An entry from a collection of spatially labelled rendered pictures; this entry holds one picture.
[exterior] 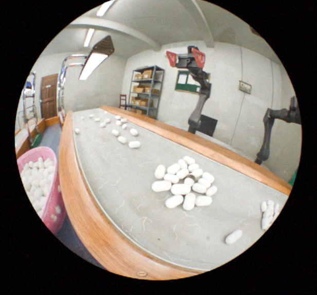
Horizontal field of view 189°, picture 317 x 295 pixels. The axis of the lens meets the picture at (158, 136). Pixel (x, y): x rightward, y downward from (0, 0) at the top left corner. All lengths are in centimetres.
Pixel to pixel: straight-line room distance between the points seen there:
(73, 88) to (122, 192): 442
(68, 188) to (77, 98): 435
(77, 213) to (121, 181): 10
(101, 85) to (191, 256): 470
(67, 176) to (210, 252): 26
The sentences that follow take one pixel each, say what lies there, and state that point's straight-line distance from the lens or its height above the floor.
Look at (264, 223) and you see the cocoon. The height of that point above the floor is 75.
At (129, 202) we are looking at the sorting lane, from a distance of 16.
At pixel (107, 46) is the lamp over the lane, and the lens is 35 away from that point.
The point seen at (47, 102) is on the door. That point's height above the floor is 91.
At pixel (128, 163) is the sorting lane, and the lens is 21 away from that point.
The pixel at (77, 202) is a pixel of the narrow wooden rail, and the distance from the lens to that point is 16.
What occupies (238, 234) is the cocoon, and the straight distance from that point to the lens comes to 20.
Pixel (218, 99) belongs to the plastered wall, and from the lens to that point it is 224.
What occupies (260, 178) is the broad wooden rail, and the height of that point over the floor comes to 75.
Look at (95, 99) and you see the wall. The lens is 454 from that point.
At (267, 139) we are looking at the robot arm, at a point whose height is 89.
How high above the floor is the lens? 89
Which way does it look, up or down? 25 degrees down
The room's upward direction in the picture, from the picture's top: 10 degrees clockwise
